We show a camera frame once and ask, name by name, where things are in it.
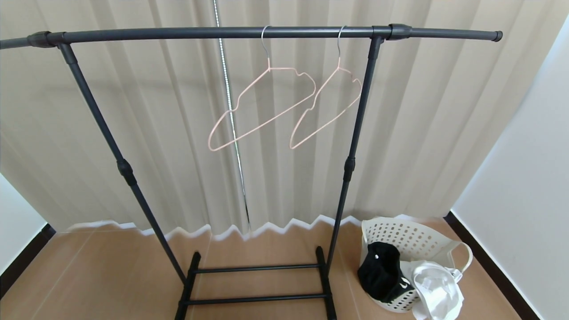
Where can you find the black clothes rack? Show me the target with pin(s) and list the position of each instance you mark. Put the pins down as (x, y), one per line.
(222, 33)

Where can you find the white laundry basket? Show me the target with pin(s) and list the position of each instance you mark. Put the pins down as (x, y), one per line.
(413, 238)

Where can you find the white printed t-shirt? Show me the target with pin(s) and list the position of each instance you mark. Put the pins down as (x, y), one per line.
(438, 293)

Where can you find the pink clothes hanger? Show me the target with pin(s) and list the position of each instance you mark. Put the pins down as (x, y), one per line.
(269, 64)
(339, 64)

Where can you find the black shorts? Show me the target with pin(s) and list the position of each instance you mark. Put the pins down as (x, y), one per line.
(382, 271)

